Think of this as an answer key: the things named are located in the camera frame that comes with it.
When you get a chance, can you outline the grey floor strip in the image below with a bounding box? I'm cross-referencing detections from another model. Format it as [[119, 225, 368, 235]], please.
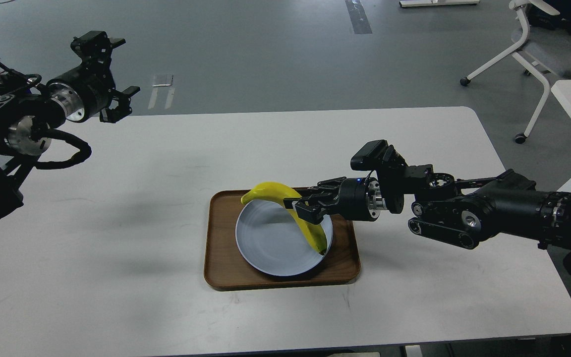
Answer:
[[344, 0, 373, 35]]

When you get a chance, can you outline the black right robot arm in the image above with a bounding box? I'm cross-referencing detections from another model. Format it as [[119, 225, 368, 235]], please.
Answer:
[[282, 140, 571, 275]]

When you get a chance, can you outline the light blue plate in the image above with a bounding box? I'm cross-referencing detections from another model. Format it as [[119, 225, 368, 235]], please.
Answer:
[[235, 200, 329, 277]]

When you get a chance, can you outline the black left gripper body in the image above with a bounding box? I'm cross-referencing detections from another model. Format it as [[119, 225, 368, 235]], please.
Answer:
[[48, 62, 115, 123]]

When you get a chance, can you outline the yellow banana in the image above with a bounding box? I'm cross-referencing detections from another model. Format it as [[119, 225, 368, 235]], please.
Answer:
[[240, 181, 328, 255]]

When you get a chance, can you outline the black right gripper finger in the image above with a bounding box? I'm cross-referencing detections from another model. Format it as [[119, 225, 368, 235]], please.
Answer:
[[306, 177, 347, 195], [283, 191, 338, 224]]

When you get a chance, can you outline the white grey office chair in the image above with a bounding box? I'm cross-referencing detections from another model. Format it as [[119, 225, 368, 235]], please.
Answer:
[[460, 0, 571, 144]]

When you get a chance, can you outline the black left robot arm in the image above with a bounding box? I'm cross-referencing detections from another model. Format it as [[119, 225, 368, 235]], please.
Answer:
[[0, 30, 140, 219]]

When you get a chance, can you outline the white furniture base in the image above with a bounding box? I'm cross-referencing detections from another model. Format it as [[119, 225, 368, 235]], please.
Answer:
[[399, 0, 481, 8]]

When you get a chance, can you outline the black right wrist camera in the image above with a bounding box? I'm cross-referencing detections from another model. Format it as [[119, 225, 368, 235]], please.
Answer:
[[350, 139, 395, 171]]

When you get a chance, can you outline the brown wooden tray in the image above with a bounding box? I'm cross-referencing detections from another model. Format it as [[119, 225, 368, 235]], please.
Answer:
[[204, 189, 361, 291]]

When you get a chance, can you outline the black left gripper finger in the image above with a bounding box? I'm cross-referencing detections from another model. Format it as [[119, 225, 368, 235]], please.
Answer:
[[100, 86, 141, 123], [70, 30, 125, 70]]

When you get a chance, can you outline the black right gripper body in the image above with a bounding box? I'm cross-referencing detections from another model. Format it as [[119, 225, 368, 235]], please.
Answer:
[[333, 177, 381, 222]]

